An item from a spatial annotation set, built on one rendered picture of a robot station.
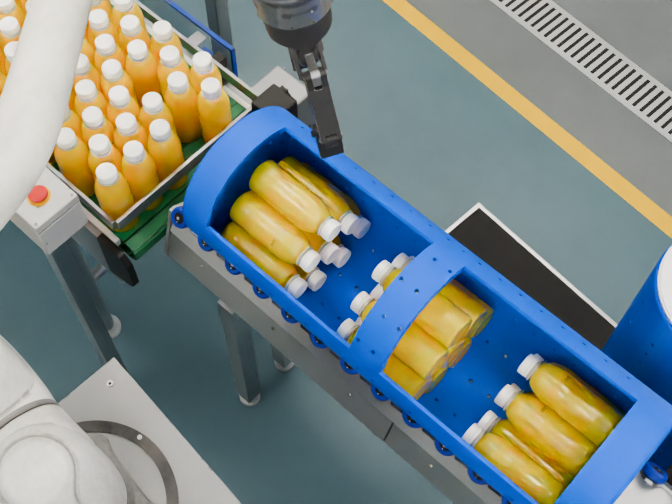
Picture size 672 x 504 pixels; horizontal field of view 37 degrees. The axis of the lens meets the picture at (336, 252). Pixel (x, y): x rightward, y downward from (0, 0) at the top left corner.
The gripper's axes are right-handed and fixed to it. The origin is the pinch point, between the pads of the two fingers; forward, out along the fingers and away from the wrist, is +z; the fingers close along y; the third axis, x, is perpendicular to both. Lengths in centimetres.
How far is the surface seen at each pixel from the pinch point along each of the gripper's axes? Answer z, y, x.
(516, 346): 68, 17, 25
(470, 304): 55, 11, 18
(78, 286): 92, -32, -57
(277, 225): 52, -12, -10
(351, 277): 70, -6, 0
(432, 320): 50, 14, 10
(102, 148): 54, -40, -38
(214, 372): 162, -30, -42
